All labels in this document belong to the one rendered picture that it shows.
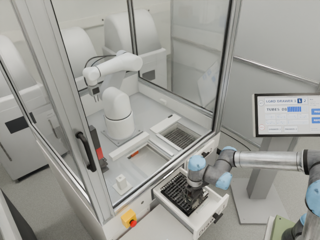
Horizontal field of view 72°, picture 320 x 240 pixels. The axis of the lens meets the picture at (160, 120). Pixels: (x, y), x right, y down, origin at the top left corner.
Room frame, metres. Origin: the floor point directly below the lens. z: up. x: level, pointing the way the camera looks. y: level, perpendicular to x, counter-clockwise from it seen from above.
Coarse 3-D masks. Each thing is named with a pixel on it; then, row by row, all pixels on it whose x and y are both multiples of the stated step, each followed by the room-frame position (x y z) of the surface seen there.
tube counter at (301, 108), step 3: (282, 108) 1.26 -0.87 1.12; (285, 108) 1.26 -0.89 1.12; (288, 108) 1.26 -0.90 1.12; (291, 108) 1.26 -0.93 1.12; (294, 108) 1.26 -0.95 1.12; (297, 108) 1.26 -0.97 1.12; (300, 108) 1.26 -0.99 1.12; (303, 108) 1.25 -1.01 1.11; (306, 108) 1.25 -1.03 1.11; (282, 111) 1.25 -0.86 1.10; (285, 111) 1.25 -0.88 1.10; (288, 111) 1.25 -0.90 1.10; (291, 111) 1.24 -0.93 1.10; (294, 111) 1.24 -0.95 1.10; (297, 111) 1.24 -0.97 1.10; (300, 111) 1.24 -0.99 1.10; (303, 111) 1.24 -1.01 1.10; (306, 111) 1.24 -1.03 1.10
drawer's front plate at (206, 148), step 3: (210, 141) 1.16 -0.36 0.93; (213, 141) 1.16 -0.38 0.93; (207, 144) 1.13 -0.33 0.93; (210, 144) 1.13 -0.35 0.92; (213, 144) 1.16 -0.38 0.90; (204, 147) 1.10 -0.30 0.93; (207, 147) 1.11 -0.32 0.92; (210, 147) 1.14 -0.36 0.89; (213, 147) 1.16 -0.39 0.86; (201, 150) 1.07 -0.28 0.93; (204, 150) 1.09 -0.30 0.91; (207, 150) 1.11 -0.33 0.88; (198, 153) 1.05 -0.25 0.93; (189, 159) 1.00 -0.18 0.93
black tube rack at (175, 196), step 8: (176, 176) 0.89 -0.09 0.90; (184, 176) 0.89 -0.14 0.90; (168, 184) 0.83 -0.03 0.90; (176, 184) 0.83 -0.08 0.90; (184, 184) 0.84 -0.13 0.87; (168, 192) 0.77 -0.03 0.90; (176, 192) 0.79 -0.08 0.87; (176, 200) 0.73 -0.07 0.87; (184, 200) 0.71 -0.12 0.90; (184, 208) 0.67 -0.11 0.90
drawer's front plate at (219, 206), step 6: (222, 198) 0.70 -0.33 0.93; (228, 198) 0.72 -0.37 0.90; (216, 204) 0.67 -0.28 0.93; (222, 204) 0.68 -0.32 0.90; (210, 210) 0.63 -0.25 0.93; (216, 210) 0.64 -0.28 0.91; (210, 216) 0.60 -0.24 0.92; (204, 222) 0.57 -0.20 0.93; (198, 228) 0.54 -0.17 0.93; (198, 234) 0.54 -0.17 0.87
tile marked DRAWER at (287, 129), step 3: (285, 126) 1.18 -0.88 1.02; (288, 126) 1.18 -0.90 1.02; (291, 126) 1.18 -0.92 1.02; (294, 126) 1.18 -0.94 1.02; (297, 126) 1.18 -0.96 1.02; (285, 129) 1.17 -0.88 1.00; (288, 129) 1.17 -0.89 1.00; (291, 129) 1.17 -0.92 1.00; (294, 129) 1.16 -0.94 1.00; (297, 129) 1.16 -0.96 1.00; (285, 132) 1.15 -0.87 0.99
